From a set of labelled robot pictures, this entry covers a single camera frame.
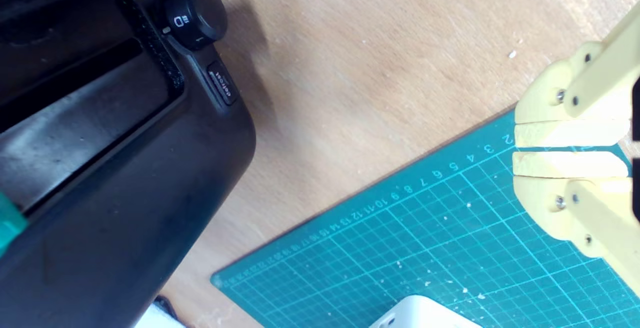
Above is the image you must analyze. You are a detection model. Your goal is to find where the black two-slot toaster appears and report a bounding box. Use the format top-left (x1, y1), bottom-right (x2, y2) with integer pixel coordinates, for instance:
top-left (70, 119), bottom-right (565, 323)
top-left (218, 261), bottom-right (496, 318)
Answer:
top-left (0, 0), bottom-right (257, 328)

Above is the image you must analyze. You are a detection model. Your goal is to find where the green cutting mat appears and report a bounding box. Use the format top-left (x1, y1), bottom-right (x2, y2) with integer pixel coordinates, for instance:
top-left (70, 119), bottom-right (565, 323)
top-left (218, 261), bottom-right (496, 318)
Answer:
top-left (210, 108), bottom-right (640, 328)

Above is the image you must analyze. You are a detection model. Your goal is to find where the white rounded block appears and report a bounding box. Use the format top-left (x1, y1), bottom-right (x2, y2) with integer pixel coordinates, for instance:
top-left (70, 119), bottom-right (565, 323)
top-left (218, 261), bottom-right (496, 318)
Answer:
top-left (369, 295), bottom-right (483, 328)

